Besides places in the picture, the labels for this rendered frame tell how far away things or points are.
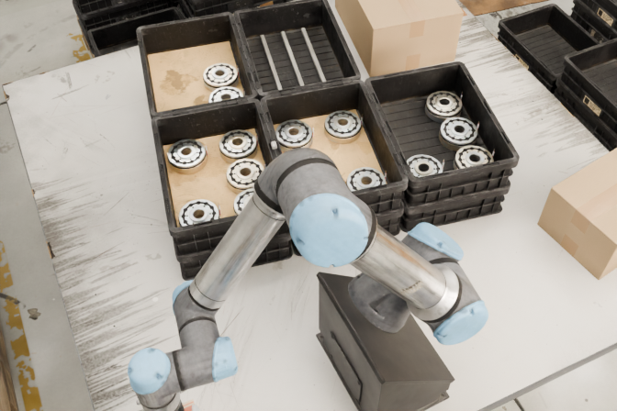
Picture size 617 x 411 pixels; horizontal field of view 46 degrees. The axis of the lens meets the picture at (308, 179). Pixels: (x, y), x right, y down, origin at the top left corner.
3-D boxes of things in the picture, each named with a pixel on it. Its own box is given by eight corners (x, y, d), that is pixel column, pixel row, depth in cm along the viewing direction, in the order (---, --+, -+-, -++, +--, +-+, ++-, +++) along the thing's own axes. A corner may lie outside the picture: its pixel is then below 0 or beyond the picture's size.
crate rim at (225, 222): (293, 214, 177) (293, 207, 175) (170, 239, 172) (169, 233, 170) (259, 103, 201) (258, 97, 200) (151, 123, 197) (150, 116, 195)
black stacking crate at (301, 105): (405, 212, 189) (409, 184, 180) (295, 236, 184) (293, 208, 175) (360, 109, 213) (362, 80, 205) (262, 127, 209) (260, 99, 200)
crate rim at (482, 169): (520, 166, 186) (521, 160, 184) (409, 189, 181) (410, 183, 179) (461, 66, 211) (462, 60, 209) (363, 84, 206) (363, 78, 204)
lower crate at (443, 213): (504, 215, 201) (513, 187, 192) (402, 237, 197) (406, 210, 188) (451, 116, 226) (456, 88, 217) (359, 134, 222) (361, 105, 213)
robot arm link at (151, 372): (175, 376, 127) (127, 390, 126) (185, 402, 135) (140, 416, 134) (168, 338, 132) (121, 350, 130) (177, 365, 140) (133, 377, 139)
